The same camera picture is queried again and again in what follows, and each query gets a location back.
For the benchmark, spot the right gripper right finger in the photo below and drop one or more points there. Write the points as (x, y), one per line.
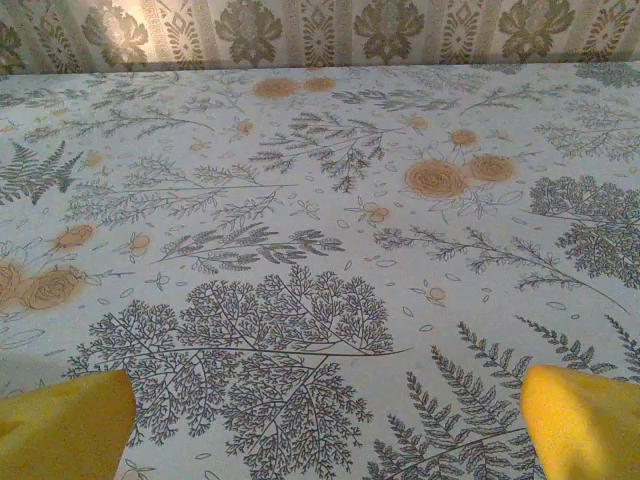
(585, 430)

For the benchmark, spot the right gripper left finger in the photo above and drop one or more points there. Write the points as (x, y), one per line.
(60, 430)

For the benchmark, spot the floral patterned tablecloth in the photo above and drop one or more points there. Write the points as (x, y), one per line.
(320, 225)

